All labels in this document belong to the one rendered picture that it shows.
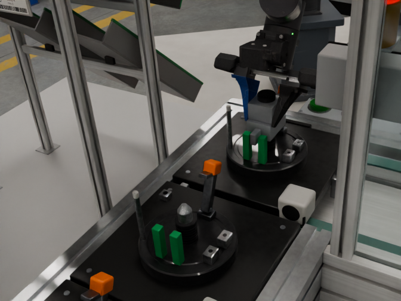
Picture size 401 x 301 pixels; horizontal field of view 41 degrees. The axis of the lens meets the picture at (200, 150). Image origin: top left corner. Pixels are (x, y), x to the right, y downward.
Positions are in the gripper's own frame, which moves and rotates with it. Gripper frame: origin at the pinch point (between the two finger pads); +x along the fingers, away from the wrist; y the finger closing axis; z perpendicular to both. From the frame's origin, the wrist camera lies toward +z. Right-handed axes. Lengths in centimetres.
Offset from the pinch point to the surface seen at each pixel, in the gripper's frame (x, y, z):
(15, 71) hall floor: 16, -259, -181
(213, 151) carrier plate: 10.4, -9.2, -4.0
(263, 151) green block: 7.7, 1.8, 0.2
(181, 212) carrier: 16.5, 0.0, 19.9
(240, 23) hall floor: -54, -155, -295
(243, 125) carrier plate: 5.0, -8.6, -12.9
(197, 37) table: -15, -55, -67
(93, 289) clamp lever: 23.7, -0.3, 35.4
